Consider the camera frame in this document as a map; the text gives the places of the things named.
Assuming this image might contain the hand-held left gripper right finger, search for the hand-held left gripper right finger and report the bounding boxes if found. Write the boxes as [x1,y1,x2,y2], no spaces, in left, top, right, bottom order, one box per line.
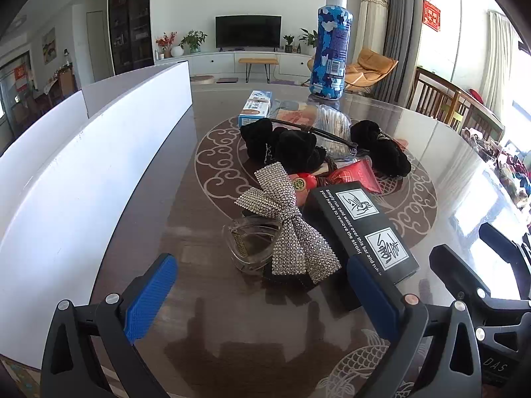
[346,255,484,398]

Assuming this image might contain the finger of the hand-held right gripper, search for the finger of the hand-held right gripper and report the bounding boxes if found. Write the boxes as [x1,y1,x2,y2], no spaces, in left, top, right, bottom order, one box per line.
[429,244,519,324]
[479,223,531,299]

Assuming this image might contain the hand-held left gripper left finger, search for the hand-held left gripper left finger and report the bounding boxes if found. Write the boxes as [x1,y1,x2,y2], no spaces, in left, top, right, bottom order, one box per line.
[40,254,179,398]

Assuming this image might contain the black cardboard box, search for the black cardboard box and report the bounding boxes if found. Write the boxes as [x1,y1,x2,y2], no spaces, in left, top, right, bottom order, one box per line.
[303,181,420,311]

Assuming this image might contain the rhinestone bow hair clip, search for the rhinestone bow hair clip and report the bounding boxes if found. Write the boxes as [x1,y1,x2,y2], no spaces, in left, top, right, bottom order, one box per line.
[234,163,343,288]

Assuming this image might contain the clear hair claw clip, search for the clear hair claw clip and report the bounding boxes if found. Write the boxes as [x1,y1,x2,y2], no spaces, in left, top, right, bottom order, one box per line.
[223,218,287,277]

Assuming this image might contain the red sachet packet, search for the red sachet packet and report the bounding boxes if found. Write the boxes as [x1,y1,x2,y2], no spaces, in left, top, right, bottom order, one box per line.
[324,160,384,195]

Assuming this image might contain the white cardboard box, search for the white cardboard box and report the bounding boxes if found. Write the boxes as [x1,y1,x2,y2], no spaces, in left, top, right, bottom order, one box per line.
[0,60,193,369]

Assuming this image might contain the black velvet scrunchie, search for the black velvet scrunchie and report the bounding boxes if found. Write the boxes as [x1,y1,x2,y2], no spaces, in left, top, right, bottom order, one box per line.
[240,118,328,175]
[350,119,412,177]

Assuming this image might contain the black eyeglasses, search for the black eyeglasses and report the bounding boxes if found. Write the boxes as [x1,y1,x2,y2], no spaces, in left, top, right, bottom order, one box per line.
[269,118,359,155]

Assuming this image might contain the pack of cotton swabs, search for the pack of cotton swabs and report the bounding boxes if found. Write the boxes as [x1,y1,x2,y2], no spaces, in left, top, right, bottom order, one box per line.
[315,105,354,159]

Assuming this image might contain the pink comb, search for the pink comb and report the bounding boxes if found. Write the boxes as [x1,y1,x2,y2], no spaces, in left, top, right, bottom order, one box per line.
[267,99,320,127]

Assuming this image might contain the white and blue ointment box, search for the white and blue ointment box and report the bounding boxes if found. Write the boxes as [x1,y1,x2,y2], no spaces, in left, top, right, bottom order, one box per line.
[238,90,274,129]

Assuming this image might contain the brown patterned desktop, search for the brown patterned desktop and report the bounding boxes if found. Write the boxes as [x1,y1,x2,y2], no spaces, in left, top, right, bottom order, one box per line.
[89,83,531,398]

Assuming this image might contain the wooden slatted chair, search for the wooden slatted chair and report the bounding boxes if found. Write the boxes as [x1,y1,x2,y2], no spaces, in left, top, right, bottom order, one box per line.
[407,66,461,123]

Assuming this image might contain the white sheer curtain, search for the white sheer curtain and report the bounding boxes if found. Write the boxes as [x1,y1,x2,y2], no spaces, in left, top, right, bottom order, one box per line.
[485,10,520,121]

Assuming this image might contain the orange rocking chair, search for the orange rocking chair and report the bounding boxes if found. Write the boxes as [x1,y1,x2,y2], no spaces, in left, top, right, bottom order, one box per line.
[307,48,399,93]

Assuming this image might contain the wooden dining table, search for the wooden dining table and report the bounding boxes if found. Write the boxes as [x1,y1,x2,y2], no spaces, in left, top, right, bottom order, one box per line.
[41,78,64,105]

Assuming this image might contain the wooden dining chair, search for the wooden dining chair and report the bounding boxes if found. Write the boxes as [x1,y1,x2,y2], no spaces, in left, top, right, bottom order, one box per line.
[58,68,79,96]

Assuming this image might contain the grey curtain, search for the grey curtain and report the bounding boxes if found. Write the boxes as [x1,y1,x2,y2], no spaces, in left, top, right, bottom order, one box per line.
[375,0,424,106]

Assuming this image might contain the glass balcony door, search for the glass balcony door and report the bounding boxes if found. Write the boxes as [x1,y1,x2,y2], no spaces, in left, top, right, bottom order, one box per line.
[0,54,36,142]

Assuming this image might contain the white television cabinet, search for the white television cabinet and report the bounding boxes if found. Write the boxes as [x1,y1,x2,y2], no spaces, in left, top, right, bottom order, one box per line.
[154,51,314,82]

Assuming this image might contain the blue camouflage bottle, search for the blue camouflage bottle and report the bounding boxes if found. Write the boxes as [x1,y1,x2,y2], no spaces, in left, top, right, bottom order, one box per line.
[308,0,354,99]

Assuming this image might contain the red flower arrangement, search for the red flower arrangement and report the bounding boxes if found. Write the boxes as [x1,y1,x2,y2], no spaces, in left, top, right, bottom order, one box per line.
[156,32,178,59]

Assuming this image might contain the white door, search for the white door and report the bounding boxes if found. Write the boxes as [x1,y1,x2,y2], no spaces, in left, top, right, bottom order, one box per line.
[86,10,114,81]

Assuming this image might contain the wooden bench with metal legs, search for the wooden bench with metal legs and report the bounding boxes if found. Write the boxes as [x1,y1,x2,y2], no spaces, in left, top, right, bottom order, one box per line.
[238,57,279,84]

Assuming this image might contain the green potted plant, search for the green potted plant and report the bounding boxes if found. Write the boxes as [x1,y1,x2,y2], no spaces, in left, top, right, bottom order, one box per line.
[180,30,207,54]

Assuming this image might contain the cloth-covered standing air conditioner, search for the cloth-covered standing air conditioner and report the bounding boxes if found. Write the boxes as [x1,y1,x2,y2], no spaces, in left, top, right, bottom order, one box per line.
[352,0,391,56]

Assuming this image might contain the framed landscape painting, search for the framed landscape painting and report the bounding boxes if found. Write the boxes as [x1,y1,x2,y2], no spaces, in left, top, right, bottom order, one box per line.
[41,28,56,65]

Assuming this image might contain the dark glass display cabinet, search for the dark glass display cabinet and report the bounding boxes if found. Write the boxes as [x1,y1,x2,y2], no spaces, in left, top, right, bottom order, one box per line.
[108,0,155,76]

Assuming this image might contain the flat screen television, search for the flat screen television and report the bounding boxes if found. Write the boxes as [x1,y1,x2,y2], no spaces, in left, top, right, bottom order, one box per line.
[215,15,282,49]

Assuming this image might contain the red wall hanging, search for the red wall hanging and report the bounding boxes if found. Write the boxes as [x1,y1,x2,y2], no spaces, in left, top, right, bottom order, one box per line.
[422,0,441,33]

